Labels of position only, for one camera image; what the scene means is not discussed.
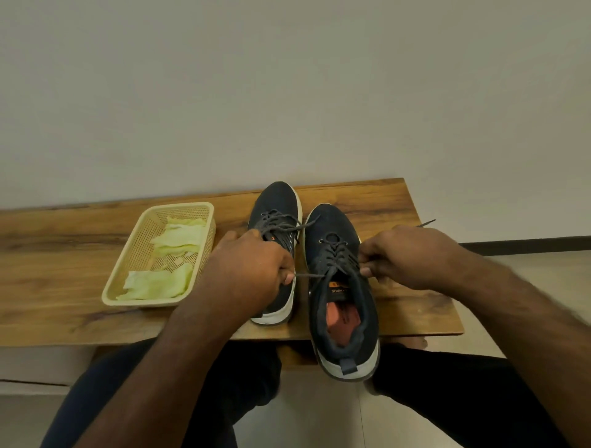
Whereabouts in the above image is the person's right hand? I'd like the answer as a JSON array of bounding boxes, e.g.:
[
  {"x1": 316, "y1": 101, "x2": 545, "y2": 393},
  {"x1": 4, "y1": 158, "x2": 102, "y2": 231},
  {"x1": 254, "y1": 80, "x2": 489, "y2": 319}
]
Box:
[{"x1": 358, "y1": 225, "x2": 481, "y2": 301}]

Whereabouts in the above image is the person's left hand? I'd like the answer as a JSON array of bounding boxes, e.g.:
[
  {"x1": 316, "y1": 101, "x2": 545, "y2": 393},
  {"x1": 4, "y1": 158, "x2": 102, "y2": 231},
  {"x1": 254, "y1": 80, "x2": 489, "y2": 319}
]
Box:
[{"x1": 193, "y1": 229, "x2": 296, "y2": 324}]

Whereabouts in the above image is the grey shoelace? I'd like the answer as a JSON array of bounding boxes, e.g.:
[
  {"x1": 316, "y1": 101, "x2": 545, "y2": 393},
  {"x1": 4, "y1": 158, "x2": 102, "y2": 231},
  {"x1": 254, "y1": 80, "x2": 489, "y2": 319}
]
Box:
[
  {"x1": 295, "y1": 219, "x2": 437, "y2": 280},
  {"x1": 252, "y1": 208, "x2": 317, "y2": 241}
]

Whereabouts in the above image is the dark sneaker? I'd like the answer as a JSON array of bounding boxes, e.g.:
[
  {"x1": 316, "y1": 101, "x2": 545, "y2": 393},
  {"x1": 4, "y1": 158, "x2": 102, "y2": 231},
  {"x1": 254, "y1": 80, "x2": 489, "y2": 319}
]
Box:
[
  {"x1": 304, "y1": 202, "x2": 382, "y2": 383},
  {"x1": 247, "y1": 180, "x2": 304, "y2": 327}
]

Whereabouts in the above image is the person's right forearm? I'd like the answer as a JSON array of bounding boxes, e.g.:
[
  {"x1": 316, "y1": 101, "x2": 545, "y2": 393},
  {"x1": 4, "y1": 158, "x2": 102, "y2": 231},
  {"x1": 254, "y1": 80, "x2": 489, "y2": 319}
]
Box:
[{"x1": 459, "y1": 260, "x2": 591, "y2": 448}]

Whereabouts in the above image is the person's left forearm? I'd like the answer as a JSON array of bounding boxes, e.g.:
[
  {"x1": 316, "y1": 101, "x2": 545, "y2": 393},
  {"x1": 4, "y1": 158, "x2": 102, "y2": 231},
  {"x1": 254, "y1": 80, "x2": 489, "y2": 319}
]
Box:
[{"x1": 73, "y1": 295, "x2": 236, "y2": 448}]

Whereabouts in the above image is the dark baseboard strip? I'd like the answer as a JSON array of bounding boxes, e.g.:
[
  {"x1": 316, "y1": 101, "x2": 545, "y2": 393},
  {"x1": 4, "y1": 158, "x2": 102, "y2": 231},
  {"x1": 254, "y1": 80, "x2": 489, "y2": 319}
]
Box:
[{"x1": 460, "y1": 236, "x2": 591, "y2": 257}]

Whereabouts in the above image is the cream plastic mesh basket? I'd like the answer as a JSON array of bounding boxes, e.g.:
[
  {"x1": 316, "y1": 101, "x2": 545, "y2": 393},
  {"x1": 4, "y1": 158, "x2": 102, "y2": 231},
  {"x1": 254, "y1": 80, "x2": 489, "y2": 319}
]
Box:
[{"x1": 101, "y1": 201, "x2": 217, "y2": 308}]

